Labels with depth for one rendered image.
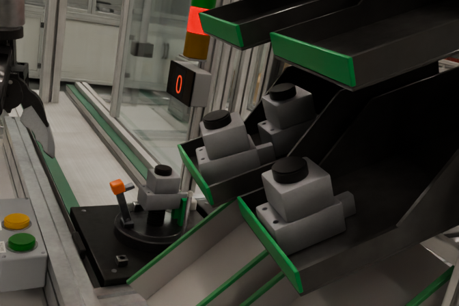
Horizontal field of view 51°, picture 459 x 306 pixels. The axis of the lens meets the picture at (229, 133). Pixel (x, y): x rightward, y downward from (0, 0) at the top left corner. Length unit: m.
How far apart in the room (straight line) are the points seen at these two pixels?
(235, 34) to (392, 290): 0.29
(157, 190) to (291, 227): 0.45
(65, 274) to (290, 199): 0.47
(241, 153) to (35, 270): 0.44
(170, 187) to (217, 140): 0.34
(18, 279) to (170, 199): 0.26
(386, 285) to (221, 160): 0.21
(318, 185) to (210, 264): 0.28
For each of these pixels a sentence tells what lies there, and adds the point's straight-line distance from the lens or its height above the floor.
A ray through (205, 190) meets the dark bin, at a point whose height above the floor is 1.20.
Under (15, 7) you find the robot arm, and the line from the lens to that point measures 0.75.
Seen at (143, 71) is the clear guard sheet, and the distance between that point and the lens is 1.38.
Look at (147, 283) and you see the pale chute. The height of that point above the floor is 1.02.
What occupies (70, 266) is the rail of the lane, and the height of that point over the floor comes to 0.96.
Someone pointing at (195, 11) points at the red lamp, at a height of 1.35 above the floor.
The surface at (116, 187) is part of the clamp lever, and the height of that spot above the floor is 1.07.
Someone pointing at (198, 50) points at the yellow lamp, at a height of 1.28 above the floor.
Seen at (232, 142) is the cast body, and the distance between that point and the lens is 0.51.
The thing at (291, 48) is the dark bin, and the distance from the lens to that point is 0.41.
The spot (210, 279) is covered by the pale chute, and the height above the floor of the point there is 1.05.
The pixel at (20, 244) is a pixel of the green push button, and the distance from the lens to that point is 0.84.
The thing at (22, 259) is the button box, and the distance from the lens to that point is 0.83.
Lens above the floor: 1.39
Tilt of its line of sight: 16 degrees down
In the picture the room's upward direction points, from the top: 11 degrees clockwise
